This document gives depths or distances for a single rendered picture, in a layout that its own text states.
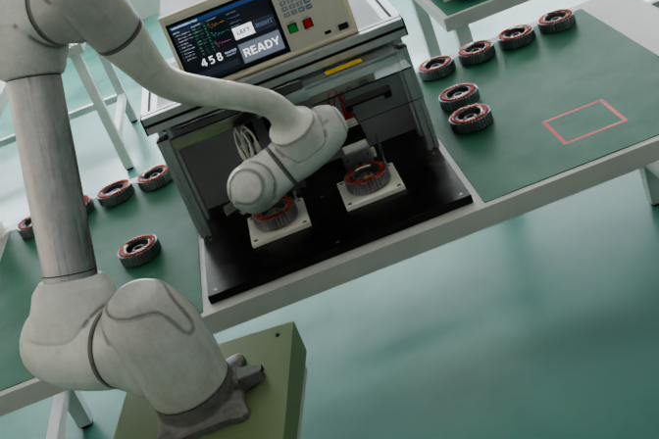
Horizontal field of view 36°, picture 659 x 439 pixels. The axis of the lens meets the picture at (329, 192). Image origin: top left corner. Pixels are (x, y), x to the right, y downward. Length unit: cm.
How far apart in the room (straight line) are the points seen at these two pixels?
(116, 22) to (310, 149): 51
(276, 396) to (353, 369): 142
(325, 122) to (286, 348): 48
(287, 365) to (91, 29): 69
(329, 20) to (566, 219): 147
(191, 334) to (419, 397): 137
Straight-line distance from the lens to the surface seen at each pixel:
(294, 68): 245
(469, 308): 331
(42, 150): 188
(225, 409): 183
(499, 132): 259
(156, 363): 175
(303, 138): 205
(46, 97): 188
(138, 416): 198
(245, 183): 204
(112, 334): 176
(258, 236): 244
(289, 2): 244
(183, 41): 244
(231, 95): 197
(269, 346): 195
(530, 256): 347
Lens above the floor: 184
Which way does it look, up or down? 25 degrees down
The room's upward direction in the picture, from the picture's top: 21 degrees counter-clockwise
